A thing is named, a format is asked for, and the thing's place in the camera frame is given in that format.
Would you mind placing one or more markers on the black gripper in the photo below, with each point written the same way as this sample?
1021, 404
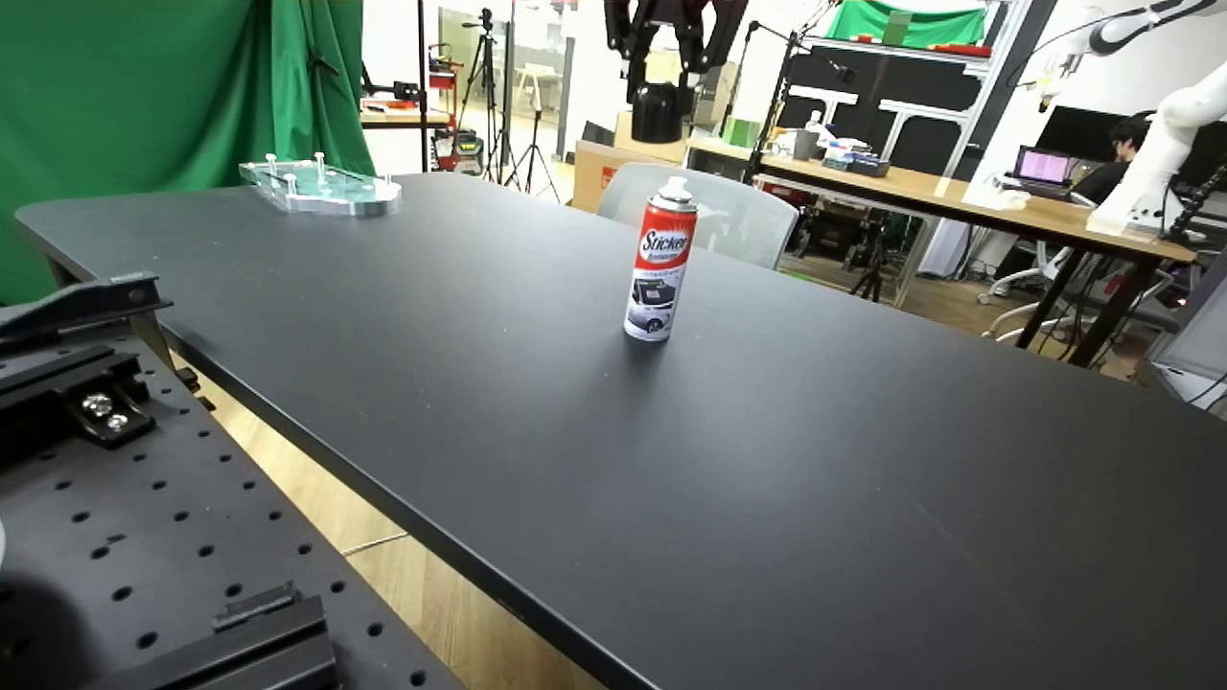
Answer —
675, 9

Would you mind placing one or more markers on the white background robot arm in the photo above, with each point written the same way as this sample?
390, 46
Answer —
1157, 158

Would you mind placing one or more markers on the red white spray can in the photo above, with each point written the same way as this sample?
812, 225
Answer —
660, 261

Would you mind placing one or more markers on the brown cardboard box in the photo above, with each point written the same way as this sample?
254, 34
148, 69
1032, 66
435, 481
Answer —
601, 174

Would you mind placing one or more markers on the tall light stand tripod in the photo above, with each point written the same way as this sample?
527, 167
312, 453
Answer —
534, 155

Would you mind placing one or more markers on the grey office chair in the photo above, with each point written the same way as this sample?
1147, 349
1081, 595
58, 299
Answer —
749, 215

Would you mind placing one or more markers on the black shelf with panels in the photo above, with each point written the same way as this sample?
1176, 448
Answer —
894, 101

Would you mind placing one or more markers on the green cloth on shelf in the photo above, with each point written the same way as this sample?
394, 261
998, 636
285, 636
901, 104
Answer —
905, 26

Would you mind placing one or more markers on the small black tripod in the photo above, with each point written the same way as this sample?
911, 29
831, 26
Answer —
872, 261

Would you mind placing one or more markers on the long wooden desk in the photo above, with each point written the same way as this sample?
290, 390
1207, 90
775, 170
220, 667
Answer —
972, 200

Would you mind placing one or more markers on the clear acrylic plate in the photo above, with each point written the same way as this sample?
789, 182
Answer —
321, 184

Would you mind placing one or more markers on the open laptop with pink screen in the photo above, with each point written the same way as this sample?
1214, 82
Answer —
1044, 170

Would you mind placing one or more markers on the green backdrop curtain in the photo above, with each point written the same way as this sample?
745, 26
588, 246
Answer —
154, 101

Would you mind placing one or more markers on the black perforated breadboard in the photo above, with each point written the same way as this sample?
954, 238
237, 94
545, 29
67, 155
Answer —
165, 537

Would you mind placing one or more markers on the black flat clamp bar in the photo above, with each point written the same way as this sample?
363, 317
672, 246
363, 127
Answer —
243, 644

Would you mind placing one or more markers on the camera tripod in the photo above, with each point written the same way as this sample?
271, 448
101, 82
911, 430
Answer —
481, 77

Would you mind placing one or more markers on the black metal mount bracket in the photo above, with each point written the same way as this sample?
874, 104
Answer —
72, 347

